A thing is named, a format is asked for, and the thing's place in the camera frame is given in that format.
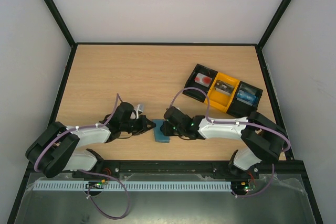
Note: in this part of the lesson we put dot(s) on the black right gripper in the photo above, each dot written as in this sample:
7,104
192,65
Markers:
167,129

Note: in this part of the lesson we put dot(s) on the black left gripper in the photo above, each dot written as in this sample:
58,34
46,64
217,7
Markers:
143,127

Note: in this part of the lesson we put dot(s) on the teal leather card holder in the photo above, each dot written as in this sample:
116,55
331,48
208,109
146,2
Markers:
159,137

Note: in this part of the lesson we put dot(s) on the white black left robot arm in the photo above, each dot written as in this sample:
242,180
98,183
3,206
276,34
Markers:
61,148

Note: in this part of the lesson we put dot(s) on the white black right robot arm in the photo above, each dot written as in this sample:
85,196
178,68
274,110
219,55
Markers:
264,139

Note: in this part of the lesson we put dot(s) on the white card red circles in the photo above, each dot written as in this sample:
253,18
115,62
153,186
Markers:
203,80

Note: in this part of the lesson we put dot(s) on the dark card in yellow bin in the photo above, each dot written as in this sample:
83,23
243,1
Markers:
224,87

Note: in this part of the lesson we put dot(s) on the black bin with blue cards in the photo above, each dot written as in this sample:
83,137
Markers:
239,109

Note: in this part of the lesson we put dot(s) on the blue cards stack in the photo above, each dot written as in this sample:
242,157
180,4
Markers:
247,95

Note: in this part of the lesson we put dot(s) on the black plastic bin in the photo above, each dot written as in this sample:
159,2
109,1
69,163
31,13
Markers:
197,95

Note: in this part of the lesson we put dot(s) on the yellow plastic bin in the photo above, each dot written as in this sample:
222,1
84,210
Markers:
219,100

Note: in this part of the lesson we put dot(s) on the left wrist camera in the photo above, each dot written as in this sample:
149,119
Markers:
137,111

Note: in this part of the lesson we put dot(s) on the white slotted cable duct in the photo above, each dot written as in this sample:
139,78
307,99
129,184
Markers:
62,185

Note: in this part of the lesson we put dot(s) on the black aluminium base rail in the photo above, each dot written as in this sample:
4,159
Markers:
214,169

